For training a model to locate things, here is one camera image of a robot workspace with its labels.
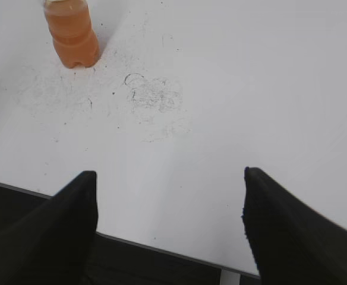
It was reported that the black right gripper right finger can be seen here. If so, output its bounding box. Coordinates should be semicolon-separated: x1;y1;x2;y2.
242;167;347;284

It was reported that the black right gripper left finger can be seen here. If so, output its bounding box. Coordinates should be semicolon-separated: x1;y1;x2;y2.
0;171;98;284

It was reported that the orange soda plastic bottle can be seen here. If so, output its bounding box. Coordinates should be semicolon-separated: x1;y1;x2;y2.
43;1;99;68

